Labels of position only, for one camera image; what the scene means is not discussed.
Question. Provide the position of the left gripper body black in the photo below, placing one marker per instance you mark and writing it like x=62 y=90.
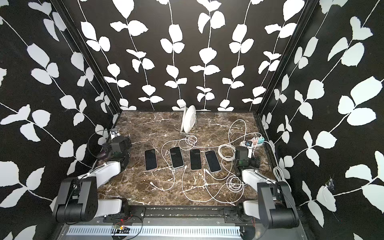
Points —
x=107 y=147

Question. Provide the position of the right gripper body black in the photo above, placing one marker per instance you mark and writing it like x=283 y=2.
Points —
x=254 y=162

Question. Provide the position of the black phone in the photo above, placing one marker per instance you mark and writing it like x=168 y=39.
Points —
x=213 y=162
x=176 y=157
x=150 y=160
x=195 y=160

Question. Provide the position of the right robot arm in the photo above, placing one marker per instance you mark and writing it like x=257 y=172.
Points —
x=267 y=195

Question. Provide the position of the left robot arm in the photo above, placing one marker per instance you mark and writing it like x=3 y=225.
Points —
x=78 y=200

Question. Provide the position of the white power strip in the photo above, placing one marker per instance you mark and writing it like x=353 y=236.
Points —
x=256 y=140

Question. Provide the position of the purple eggplant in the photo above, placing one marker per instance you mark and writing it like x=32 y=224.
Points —
x=102 y=155

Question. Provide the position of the clear plate rack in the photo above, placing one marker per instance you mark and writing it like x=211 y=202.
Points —
x=183 y=123

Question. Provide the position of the white plate in rack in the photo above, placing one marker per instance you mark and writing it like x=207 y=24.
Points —
x=189 y=118

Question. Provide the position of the white perforated strip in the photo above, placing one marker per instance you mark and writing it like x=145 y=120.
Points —
x=157 y=231

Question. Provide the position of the black front rail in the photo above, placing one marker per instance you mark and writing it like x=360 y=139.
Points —
x=136 y=214

